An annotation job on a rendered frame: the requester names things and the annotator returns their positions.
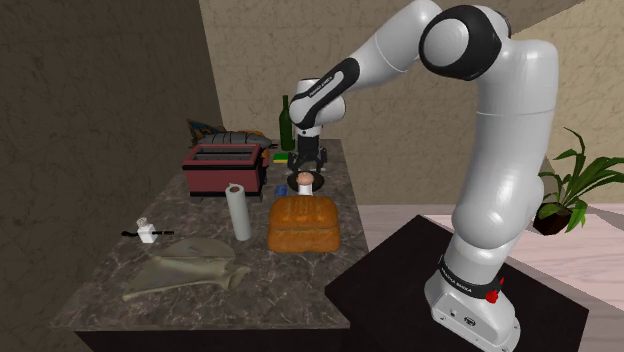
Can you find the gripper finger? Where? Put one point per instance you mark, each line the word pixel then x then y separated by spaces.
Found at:
pixel 293 161
pixel 322 160

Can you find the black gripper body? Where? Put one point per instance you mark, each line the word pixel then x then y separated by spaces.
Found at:
pixel 309 146

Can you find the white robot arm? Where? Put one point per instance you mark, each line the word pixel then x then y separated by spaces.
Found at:
pixel 512 146

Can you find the green and yellow sponge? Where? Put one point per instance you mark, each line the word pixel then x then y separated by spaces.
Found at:
pixel 280 157

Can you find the white shaker with brown cap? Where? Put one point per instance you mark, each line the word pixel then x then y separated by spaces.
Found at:
pixel 305 184

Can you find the dark green glass bottle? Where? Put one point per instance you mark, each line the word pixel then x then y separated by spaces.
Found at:
pixel 286 126

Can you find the small blue block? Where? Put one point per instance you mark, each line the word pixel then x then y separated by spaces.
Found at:
pixel 280 190

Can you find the brown bread loaf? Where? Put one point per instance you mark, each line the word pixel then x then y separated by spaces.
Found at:
pixel 303 224

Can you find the grey ribbed object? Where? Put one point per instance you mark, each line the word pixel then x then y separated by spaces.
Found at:
pixel 229 137

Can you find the red toaster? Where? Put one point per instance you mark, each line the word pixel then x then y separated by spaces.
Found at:
pixel 222 173

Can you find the white paper towel roll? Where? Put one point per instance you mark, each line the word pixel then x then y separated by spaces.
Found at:
pixel 239 214

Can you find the black pen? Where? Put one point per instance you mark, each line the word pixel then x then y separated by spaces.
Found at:
pixel 163 232

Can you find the black robot stand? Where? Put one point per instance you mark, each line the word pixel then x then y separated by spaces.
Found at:
pixel 390 292

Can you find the olive green cloth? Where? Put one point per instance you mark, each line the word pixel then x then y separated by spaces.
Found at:
pixel 185 270

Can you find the small white bottle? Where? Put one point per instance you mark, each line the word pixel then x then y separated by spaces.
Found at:
pixel 146 234

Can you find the green potted plant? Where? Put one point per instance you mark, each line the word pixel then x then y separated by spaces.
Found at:
pixel 568 195

